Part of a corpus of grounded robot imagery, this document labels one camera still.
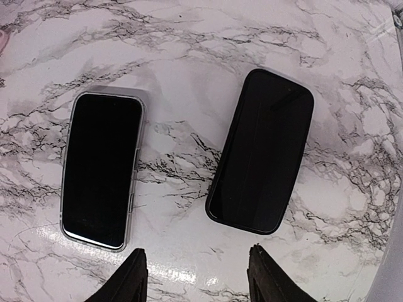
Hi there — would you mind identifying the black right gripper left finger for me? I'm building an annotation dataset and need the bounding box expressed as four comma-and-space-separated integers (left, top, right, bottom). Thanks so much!
86, 249, 148, 302

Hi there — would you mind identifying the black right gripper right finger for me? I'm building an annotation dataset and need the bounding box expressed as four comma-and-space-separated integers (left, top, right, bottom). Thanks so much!
247, 245, 316, 302

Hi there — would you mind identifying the black phone case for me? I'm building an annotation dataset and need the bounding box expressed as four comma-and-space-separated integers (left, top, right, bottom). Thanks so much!
205, 69, 314, 235

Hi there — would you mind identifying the black smartphone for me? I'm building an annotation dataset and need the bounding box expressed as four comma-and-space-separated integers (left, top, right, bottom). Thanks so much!
62, 93, 142, 249

